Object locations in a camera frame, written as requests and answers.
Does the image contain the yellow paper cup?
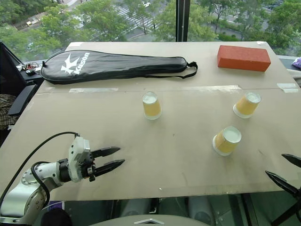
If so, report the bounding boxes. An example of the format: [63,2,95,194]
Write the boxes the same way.
[232,91,262,119]
[212,126,243,157]
[142,91,163,121]

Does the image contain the white tape patch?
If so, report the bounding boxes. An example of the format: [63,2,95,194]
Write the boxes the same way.
[277,82,301,93]

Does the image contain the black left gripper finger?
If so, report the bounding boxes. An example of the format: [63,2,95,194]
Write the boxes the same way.
[94,159,126,178]
[91,146,121,159]

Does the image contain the orange brick block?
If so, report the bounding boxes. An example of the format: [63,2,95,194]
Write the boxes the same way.
[216,45,272,73]

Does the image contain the black office chair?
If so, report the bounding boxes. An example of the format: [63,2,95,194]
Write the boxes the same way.
[0,41,45,142]

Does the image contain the black rounded shape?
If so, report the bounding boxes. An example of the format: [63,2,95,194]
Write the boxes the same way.
[40,208,72,226]

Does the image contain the dark window frame post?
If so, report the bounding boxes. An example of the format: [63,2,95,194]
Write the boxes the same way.
[176,0,190,42]

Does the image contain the black Kason racket bag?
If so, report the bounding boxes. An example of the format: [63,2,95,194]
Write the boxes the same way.
[40,49,198,85]

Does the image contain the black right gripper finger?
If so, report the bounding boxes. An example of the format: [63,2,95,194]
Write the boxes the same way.
[281,153,301,169]
[265,170,301,199]

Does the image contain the black stand leg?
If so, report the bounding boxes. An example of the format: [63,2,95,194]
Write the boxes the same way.
[269,201,301,226]

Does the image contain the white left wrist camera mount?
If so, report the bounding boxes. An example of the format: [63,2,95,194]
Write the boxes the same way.
[67,136,91,183]

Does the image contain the small electronics with wires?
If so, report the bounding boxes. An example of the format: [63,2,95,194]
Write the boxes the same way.
[16,61,38,76]

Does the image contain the plaid cloth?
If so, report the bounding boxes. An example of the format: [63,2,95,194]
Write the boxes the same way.
[0,93,20,130]

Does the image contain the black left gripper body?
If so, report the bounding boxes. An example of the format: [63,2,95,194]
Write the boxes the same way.
[80,151,97,182]

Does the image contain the grey robot torso panel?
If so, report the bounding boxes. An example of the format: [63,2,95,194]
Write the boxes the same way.
[88,213,197,226]

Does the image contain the grey rounded shape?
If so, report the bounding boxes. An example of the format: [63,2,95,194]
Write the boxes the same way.
[187,196,216,226]

